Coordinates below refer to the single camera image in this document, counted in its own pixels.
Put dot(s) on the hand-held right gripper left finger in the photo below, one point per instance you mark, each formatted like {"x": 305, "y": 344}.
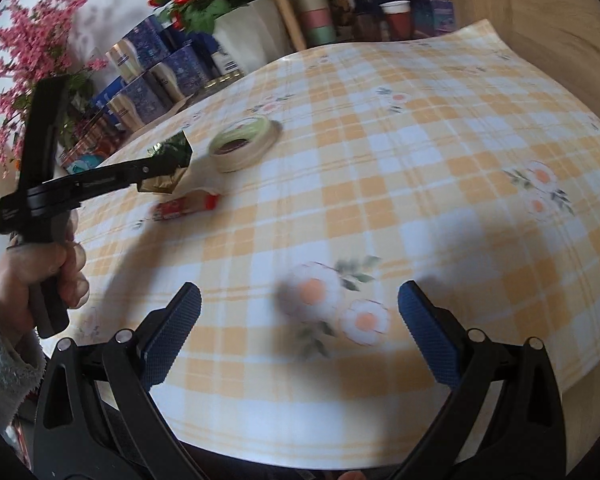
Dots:
{"x": 172, "y": 332}

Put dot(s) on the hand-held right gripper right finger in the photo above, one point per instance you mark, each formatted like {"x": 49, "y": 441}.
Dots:
{"x": 425, "y": 332}

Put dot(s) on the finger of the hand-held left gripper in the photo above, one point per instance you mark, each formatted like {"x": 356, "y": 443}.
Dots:
{"x": 115, "y": 174}

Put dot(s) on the gold green foil wrapper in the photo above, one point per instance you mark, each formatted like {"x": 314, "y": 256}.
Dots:
{"x": 167, "y": 160}

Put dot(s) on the person's left forearm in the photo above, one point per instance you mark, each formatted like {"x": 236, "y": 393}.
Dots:
{"x": 0, "y": 370}

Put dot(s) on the person's left hand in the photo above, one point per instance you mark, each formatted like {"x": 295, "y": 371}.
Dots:
{"x": 15, "y": 280}

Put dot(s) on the scalloped printed basket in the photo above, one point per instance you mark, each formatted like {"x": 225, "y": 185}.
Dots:
{"x": 87, "y": 150}

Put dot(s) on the blue gold gift box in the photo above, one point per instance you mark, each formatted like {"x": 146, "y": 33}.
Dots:
{"x": 140, "y": 47}
{"x": 140, "y": 105}
{"x": 182, "y": 72}

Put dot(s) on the red white wrapper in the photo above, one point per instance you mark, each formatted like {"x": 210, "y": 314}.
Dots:
{"x": 185, "y": 207}

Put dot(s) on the blue white flat box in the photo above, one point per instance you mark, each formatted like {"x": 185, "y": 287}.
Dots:
{"x": 107, "y": 94}

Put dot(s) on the cream tape roll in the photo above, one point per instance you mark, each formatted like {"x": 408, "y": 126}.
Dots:
{"x": 252, "y": 147}

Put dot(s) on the yellow plaid floral tablecloth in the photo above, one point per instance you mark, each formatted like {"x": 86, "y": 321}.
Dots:
{"x": 380, "y": 185}

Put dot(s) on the blue white tall carton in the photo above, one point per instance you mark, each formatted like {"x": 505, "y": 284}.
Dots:
{"x": 227, "y": 60}

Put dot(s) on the pink blossom bouquet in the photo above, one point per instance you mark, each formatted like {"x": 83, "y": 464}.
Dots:
{"x": 35, "y": 35}

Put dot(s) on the white faceted flower pot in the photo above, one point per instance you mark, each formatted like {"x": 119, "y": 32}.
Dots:
{"x": 255, "y": 35}

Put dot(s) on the wooden shelf unit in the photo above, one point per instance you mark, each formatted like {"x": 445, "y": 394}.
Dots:
{"x": 285, "y": 5}

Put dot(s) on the stack of pastel paper cups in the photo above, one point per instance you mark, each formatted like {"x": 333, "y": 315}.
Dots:
{"x": 312, "y": 10}

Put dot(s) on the dark printed tall box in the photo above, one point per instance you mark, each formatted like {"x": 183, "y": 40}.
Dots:
{"x": 339, "y": 5}

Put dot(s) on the brown cup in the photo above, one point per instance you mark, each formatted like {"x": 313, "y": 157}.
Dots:
{"x": 369, "y": 27}

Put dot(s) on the red cup white rim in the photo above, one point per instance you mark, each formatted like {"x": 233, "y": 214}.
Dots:
{"x": 397, "y": 22}

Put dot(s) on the blue purple box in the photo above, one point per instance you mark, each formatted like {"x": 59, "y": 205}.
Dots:
{"x": 434, "y": 16}

